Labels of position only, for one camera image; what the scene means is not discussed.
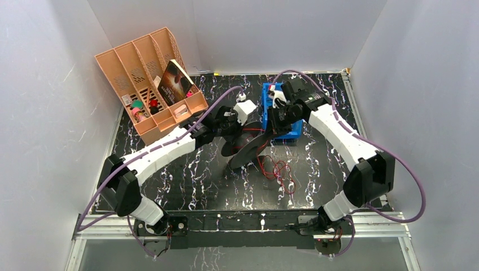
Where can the orange file organizer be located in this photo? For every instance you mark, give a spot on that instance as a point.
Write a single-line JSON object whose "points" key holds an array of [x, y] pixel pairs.
{"points": [[132, 70]]}

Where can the brown book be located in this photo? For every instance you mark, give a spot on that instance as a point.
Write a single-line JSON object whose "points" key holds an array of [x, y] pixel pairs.
{"points": [[175, 84]]}

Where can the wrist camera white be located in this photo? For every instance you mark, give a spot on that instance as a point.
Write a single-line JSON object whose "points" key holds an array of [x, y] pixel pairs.
{"points": [[244, 108], [277, 97]]}

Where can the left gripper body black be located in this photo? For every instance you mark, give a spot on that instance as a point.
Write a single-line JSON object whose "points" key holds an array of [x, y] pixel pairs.
{"points": [[237, 131]]}

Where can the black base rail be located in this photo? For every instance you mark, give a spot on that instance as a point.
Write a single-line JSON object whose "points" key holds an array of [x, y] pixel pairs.
{"points": [[256, 228]]}

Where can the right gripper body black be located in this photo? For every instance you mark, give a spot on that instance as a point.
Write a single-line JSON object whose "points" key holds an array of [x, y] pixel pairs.
{"points": [[281, 118]]}

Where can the blue plastic bin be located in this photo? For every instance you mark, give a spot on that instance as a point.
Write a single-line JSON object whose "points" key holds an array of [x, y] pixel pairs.
{"points": [[296, 128]]}

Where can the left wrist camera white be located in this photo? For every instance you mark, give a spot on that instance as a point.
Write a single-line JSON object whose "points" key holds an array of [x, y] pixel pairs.
{"points": [[244, 108]]}

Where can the green tape roll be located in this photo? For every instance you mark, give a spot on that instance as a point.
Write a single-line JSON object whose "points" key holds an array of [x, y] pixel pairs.
{"points": [[137, 104]]}

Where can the grey perforated cable spool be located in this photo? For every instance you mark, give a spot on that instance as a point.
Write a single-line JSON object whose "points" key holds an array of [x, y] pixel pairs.
{"points": [[247, 145]]}

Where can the red black small item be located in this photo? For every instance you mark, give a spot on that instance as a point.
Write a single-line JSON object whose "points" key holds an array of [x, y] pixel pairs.
{"points": [[153, 106]]}

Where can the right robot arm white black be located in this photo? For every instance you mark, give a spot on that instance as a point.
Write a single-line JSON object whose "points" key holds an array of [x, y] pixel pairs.
{"points": [[371, 171]]}

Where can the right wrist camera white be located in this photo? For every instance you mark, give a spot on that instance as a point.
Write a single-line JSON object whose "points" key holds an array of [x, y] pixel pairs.
{"points": [[277, 97]]}

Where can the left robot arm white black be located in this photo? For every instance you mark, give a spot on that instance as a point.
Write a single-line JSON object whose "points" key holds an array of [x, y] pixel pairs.
{"points": [[122, 178]]}

